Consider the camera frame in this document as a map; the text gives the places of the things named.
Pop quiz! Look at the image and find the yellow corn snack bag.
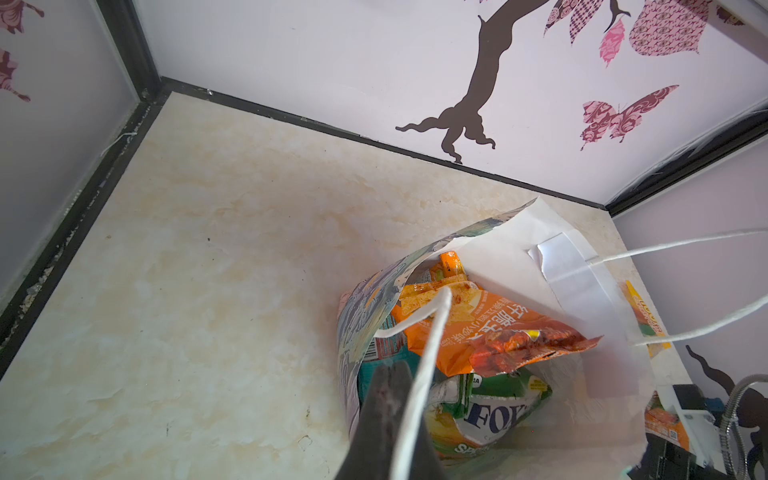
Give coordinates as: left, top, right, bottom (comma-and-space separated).
620, 281, 667, 338

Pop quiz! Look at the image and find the orange chip snack bag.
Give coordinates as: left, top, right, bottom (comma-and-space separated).
392, 280, 600, 377

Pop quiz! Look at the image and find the orange white snack bag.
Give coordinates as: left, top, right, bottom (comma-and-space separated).
429, 251, 468, 283

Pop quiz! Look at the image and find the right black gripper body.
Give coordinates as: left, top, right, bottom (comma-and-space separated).
627, 433, 729, 480

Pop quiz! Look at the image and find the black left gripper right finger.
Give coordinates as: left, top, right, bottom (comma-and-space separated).
410, 419, 447, 480

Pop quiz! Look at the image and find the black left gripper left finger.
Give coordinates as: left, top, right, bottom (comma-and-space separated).
336, 362, 412, 480

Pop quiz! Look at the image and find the light green snack bag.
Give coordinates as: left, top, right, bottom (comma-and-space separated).
424, 368, 553, 460

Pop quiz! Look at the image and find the right metal cable conduit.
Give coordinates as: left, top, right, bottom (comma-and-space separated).
718, 374, 768, 480

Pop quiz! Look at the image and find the teal snack bag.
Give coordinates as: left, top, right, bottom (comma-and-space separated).
357, 348, 420, 404

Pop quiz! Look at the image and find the patterned paper bag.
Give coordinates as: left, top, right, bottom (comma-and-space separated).
337, 199, 744, 479

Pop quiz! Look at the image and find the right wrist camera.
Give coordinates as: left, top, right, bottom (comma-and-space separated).
672, 384, 726, 473

